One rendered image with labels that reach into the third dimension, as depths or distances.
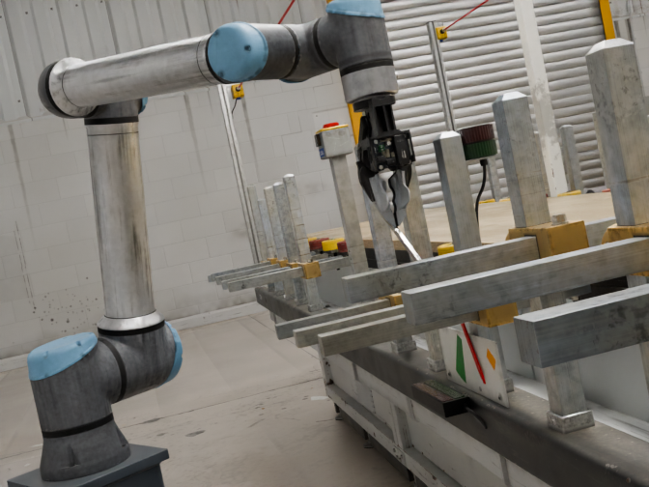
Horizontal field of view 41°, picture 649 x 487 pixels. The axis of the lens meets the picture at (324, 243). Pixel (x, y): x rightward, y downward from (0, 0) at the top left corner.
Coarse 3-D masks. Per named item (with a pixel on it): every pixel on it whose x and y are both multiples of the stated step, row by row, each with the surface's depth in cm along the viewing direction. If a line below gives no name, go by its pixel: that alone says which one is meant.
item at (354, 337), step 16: (576, 288) 134; (528, 304) 133; (384, 320) 130; (400, 320) 129; (448, 320) 130; (464, 320) 131; (320, 336) 127; (336, 336) 127; (352, 336) 127; (368, 336) 128; (384, 336) 128; (400, 336) 129; (336, 352) 127
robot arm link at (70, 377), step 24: (72, 336) 188; (96, 336) 187; (48, 360) 177; (72, 360) 178; (96, 360) 182; (120, 360) 186; (48, 384) 177; (72, 384) 178; (96, 384) 181; (120, 384) 186; (48, 408) 178; (72, 408) 177; (96, 408) 180
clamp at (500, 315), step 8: (504, 304) 128; (512, 304) 129; (480, 312) 130; (488, 312) 128; (496, 312) 128; (504, 312) 128; (512, 312) 129; (480, 320) 131; (488, 320) 128; (496, 320) 128; (504, 320) 128; (512, 320) 129
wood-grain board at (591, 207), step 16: (608, 192) 261; (432, 208) 425; (480, 208) 327; (496, 208) 303; (560, 208) 236; (576, 208) 224; (592, 208) 213; (608, 208) 203; (368, 224) 386; (432, 224) 284; (448, 224) 266; (480, 224) 237; (496, 224) 224; (512, 224) 213; (368, 240) 273; (432, 240) 216; (448, 240) 206; (496, 240) 180
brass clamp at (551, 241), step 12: (516, 228) 112; (528, 228) 108; (540, 228) 105; (552, 228) 103; (564, 228) 103; (576, 228) 103; (540, 240) 105; (552, 240) 103; (564, 240) 103; (576, 240) 103; (540, 252) 106; (552, 252) 103; (564, 252) 103
